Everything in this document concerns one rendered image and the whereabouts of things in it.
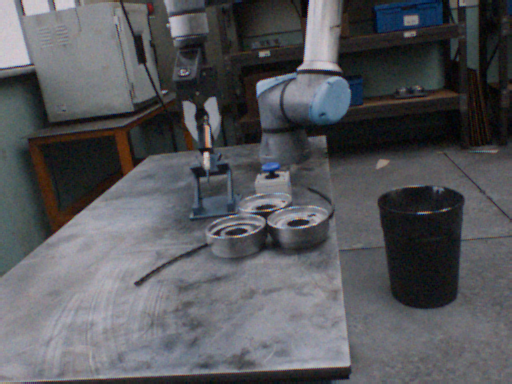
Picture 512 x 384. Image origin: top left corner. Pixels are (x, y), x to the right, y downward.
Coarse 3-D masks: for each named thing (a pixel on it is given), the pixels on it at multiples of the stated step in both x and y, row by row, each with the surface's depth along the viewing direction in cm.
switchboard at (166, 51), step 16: (128, 0) 446; (144, 0) 445; (160, 0) 443; (160, 16) 447; (208, 16) 443; (224, 16) 442; (160, 32) 452; (240, 32) 461; (160, 48) 456; (176, 48) 455; (208, 48) 452; (240, 48) 452; (160, 64) 461; (208, 64) 456; (224, 80) 459; (208, 96) 465; (224, 96) 464; (240, 96) 462; (176, 112) 475; (224, 128) 495; (224, 144) 498
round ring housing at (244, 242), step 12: (240, 216) 93; (252, 216) 93; (216, 228) 92; (228, 228) 91; (240, 228) 91; (252, 228) 90; (264, 228) 87; (216, 240) 85; (228, 240) 84; (240, 240) 84; (252, 240) 85; (264, 240) 87; (216, 252) 87; (228, 252) 85; (240, 252) 85; (252, 252) 86
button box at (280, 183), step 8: (264, 176) 114; (272, 176) 112; (280, 176) 113; (288, 176) 113; (256, 184) 110; (264, 184) 110; (272, 184) 110; (280, 184) 110; (288, 184) 111; (264, 192) 111; (272, 192) 111; (280, 192) 110; (288, 192) 110
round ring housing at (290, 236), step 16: (288, 208) 93; (304, 208) 93; (320, 208) 91; (272, 224) 87; (288, 224) 90; (304, 224) 91; (320, 224) 85; (288, 240) 85; (304, 240) 85; (320, 240) 87
